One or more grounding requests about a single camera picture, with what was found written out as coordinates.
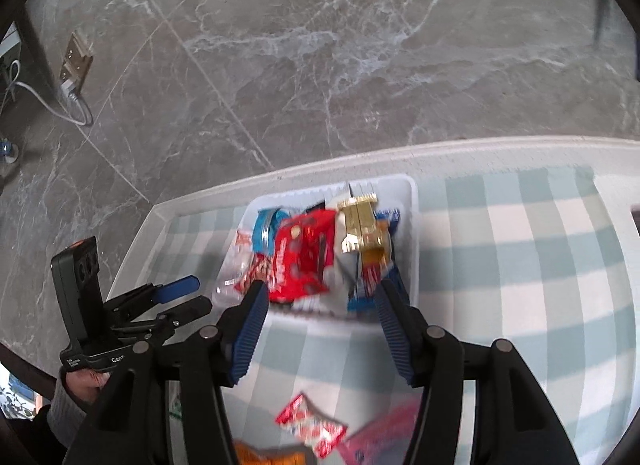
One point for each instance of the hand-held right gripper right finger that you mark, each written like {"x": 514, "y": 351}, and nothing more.
{"x": 395, "y": 330}

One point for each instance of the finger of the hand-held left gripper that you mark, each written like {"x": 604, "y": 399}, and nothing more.
{"x": 177, "y": 287}
{"x": 187, "y": 310}

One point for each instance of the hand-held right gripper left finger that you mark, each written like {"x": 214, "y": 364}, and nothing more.
{"x": 250, "y": 330}

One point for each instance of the copper foil snack packet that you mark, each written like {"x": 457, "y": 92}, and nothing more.
{"x": 255, "y": 272}

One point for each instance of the blue orange cake packet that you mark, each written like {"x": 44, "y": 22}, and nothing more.
{"x": 375, "y": 265}

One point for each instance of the large red snack packet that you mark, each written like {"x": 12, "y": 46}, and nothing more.
{"x": 300, "y": 255}

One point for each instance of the gold snack packet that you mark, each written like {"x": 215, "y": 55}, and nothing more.
{"x": 362, "y": 225}

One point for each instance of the black snack packet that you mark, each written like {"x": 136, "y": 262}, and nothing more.
{"x": 314, "y": 207}

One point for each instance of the white plastic tray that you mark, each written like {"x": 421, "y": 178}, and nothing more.
{"x": 400, "y": 185}

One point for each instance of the person's left forearm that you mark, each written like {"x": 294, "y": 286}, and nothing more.
{"x": 72, "y": 420}

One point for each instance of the person's left hand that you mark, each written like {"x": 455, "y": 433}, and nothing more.
{"x": 85, "y": 382}

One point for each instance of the light blue snack packet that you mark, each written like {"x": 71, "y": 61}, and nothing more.
{"x": 267, "y": 227}

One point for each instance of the pink snack packet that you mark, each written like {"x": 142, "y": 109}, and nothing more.
{"x": 385, "y": 435}

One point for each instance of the red strawberry candy packet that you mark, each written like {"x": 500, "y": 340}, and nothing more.
{"x": 310, "y": 425}

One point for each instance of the orange snack packet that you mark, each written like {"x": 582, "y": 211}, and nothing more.
{"x": 270, "y": 455}

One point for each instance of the brass floor socket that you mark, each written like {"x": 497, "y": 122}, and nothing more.
{"x": 75, "y": 62}

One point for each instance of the black furniture leg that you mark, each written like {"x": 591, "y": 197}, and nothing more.
{"x": 40, "y": 55}

